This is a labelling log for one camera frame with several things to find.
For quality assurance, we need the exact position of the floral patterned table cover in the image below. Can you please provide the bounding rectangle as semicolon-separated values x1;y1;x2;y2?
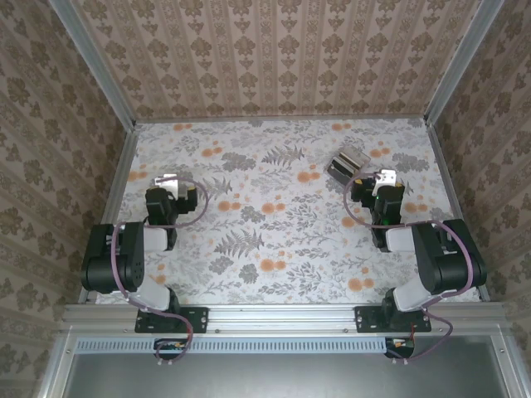
97;119;482;306

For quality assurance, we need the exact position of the grey metal panel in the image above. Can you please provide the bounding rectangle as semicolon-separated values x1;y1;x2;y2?
66;352;505;398

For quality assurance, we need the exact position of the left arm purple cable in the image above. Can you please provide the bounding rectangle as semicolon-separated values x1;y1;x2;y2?
110;177;209;369

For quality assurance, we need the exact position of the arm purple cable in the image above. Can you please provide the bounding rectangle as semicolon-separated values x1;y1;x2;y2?
110;177;209;369
343;172;479;366

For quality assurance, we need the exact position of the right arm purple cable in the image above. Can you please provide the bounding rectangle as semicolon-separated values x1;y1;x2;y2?
343;172;479;366

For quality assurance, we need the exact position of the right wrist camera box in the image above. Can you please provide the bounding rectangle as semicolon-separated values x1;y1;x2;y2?
372;168;398;197

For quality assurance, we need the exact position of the aluminium side rail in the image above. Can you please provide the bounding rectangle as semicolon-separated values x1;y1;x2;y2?
425;119;494;303
77;122;141;304

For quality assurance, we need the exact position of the thin aluminium cross rail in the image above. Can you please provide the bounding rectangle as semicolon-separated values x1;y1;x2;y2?
134;116;429;125

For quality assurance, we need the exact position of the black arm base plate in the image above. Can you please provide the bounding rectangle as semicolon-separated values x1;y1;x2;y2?
135;305;209;334
355;305;433;334

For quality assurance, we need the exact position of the wide aluminium mounting rail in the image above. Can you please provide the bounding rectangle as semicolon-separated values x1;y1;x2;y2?
61;302;510;335

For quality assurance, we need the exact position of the aluminium frame post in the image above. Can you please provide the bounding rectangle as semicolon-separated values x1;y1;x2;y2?
48;0;138;128
423;0;506;125

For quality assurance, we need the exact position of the slotted grey cable duct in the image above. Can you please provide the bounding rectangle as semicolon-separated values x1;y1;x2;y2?
76;335;418;356

